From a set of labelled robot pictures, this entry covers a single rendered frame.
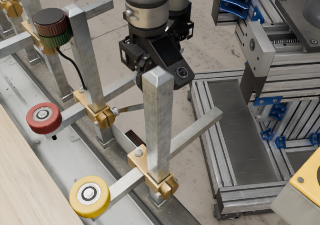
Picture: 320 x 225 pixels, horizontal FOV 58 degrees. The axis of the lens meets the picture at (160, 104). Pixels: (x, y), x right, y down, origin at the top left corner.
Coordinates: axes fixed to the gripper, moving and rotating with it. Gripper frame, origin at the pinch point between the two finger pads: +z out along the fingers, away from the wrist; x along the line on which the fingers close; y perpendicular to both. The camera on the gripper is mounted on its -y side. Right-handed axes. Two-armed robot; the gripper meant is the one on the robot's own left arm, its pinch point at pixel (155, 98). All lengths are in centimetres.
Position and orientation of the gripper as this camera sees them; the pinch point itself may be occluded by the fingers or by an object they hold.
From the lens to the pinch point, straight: 66.2
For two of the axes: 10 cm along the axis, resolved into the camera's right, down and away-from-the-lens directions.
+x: -7.5, 5.1, -4.3
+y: -6.6, -5.8, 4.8
